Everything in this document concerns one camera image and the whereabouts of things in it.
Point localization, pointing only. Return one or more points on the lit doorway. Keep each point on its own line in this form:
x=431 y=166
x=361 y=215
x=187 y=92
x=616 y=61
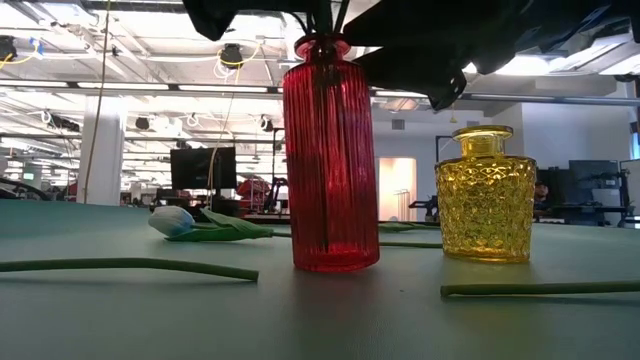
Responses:
x=397 y=190

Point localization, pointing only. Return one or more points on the green leaves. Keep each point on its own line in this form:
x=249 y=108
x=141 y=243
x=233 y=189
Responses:
x=324 y=17

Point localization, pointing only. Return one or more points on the white building pillar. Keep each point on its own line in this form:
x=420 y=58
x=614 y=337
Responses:
x=102 y=150

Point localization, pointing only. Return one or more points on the red cart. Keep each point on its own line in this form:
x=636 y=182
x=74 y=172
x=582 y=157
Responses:
x=252 y=190

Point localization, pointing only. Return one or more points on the black monitor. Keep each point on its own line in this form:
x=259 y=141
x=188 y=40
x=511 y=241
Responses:
x=202 y=167

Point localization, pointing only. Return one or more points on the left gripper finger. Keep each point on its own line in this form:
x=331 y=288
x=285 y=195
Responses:
x=225 y=15

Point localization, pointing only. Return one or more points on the dark desk monitor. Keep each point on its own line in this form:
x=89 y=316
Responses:
x=595 y=175

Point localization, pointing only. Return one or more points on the black round camera unit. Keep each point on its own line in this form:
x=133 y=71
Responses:
x=6 y=47
x=231 y=55

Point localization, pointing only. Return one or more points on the black table edge frame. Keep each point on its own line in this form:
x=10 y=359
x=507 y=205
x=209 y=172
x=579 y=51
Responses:
x=265 y=218

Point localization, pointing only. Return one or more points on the red ribbed glass vase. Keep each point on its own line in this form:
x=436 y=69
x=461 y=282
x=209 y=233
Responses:
x=330 y=175

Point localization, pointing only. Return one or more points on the yellow textured glass vase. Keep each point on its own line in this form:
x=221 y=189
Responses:
x=485 y=210

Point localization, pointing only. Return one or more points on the long light bar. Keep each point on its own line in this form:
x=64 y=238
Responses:
x=125 y=86

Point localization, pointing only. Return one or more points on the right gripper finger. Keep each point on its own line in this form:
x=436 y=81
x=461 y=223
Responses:
x=430 y=75
x=425 y=27

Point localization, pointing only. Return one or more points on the person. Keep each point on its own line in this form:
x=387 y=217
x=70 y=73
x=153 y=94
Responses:
x=541 y=192

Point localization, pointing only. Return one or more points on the wall vent grille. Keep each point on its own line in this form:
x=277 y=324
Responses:
x=398 y=124

